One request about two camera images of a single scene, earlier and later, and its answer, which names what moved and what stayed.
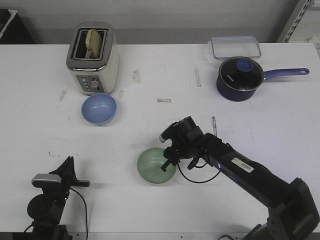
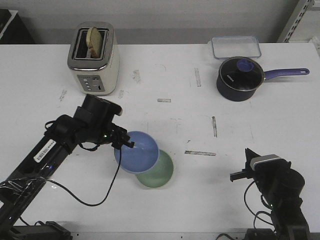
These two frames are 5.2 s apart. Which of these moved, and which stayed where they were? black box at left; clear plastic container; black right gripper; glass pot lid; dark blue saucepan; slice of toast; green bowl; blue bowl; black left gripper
Moved: blue bowl; black left gripper; black right gripper
Stayed: slice of toast; black box at left; clear plastic container; green bowl; glass pot lid; dark blue saucepan
